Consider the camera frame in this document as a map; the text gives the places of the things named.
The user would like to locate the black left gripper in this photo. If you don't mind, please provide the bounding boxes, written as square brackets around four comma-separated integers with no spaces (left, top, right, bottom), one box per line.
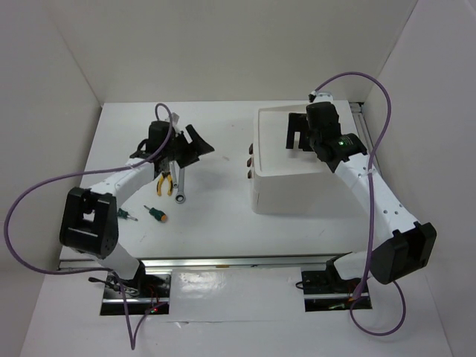
[164,124,214,169]

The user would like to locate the yellow handled pliers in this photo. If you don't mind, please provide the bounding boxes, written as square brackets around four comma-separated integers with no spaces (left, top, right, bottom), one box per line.
[155,169,174,197]

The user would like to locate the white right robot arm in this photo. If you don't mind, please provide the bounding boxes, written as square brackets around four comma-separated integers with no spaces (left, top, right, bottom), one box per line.
[187,97,437,295]

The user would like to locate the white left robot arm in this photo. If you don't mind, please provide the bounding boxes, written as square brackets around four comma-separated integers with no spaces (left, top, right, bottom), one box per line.
[59,120,214,297]

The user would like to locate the small silver wrench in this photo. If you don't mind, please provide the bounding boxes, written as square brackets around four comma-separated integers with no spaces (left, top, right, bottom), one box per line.
[169,161,178,189]

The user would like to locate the large silver ratchet wrench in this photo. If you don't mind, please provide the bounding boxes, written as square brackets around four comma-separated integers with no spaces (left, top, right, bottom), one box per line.
[175,168,186,204]

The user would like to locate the white drawer cabinet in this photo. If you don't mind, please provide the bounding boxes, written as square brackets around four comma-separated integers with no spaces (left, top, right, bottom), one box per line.
[250,104,327,216]

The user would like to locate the green orange stubby screwdriver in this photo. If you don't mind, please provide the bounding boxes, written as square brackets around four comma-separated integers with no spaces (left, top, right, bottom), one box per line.
[144,205,167,223]

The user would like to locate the aluminium side rail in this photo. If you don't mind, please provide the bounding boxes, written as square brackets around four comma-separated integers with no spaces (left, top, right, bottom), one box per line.
[349,102,368,131]

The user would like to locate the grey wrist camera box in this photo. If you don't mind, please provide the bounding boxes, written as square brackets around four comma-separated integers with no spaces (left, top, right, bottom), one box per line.
[167,112,183,136]

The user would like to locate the aluminium front rail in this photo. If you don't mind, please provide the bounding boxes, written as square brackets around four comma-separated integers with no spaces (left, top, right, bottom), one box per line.
[57,253,345,272]

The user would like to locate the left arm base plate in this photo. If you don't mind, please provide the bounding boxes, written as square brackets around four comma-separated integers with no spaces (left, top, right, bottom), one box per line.
[100,271,172,316]

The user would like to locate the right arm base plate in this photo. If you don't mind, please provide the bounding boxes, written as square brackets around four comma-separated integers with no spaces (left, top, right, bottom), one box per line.
[295,271,372,312]

